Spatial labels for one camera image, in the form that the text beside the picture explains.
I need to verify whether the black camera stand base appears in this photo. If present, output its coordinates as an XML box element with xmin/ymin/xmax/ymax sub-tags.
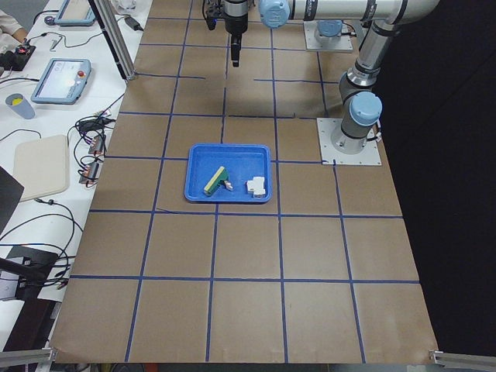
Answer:
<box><xmin>1</xmin><ymin>245</ymin><xmax>58</xmax><ymax>301</ymax></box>

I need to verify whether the black laptop corner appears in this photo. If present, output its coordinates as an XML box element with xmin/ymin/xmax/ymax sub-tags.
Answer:
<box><xmin>0</xmin><ymin>167</ymin><xmax>24</xmax><ymax>233</ymax></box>

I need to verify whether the blue plastic tray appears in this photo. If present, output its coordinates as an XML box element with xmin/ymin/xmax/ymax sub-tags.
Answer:
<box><xmin>184</xmin><ymin>143</ymin><xmax>272</xmax><ymax>204</ymax></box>

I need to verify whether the green yellow terminal block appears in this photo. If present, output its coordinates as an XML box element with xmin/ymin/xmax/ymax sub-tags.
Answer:
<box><xmin>203</xmin><ymin>166</ymin><xmax>230</xmax><ymax>196</ymax></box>

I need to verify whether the black power adapter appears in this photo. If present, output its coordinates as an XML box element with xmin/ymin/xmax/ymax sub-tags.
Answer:
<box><xmin>124</xmin><ymin>15</ymin><xmax>143</xmax><ymax>31</ymax></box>

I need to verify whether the beige mouse pad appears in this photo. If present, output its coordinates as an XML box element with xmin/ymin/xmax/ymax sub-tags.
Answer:
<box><xmin>13</xmin><ymin>135</ymin><xmax>70</xmax><ymax>202</ymax></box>

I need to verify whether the grey usb hub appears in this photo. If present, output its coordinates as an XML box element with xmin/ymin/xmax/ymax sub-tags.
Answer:
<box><xmin>88</xmin><ymin>133</ymin><xmax>106</xmax><ymax>155</ymax></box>
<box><xmin>79</xmin><ymin>160</ymin><xmax>100</xmax><ymax>186</ymax></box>

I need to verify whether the white circuit breaker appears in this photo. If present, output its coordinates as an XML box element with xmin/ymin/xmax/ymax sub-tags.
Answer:
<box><xmin>246</xmin><ymin>176</ymin><xmax>267</xmax><ymax>198</ymax></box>

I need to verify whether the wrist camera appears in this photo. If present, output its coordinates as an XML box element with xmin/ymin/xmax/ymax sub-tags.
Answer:
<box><xmin>201</xmin><ymin>0</ymin><xmax>224</xmax><ymax>31</ymax></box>

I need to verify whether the black curtain panel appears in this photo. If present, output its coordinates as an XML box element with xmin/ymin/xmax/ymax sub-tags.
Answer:
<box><xmin>375</xmin><ymin>1</ymin><xmax>495</xmax><ymax>356</ymax></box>

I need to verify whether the aluminium frame post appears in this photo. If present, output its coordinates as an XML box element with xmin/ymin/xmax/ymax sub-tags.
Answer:
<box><xmin>88</xmin><ymin>0</ymin><xmax>136</xmax><ymax>81</ymax></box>

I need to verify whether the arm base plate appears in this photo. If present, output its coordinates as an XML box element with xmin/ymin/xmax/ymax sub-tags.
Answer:
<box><xmin>317</xmin><ymin>118</ymin><xmax>382</xmax><ymax>166</ymax></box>
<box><xmin>303</xmin><ymin>20</ymin><xmax>354</xmax><ymax>53</ymax></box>

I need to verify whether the blue plastic cup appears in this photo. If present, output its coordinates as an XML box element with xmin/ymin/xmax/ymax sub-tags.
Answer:
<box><xmin>5</xmin><ymin>93</ymin><xmax>36</xmax><ymax>119</ymax></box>

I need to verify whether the blue teach pendant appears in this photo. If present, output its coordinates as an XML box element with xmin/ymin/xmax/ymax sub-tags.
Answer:
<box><xmin>54</xmin><ymin>0</ymin><xmax>95</xmax><ymax>26</ymax></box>
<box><xmin>31</xmin><ymin>58</ymin><xmax>91</xmax><ymax>105</ymax></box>

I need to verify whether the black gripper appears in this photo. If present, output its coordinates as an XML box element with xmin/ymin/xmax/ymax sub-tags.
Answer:
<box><xmin>224</xmin><ymin>15</ymin><xmax>248</xmax><ymax>67</ymax></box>

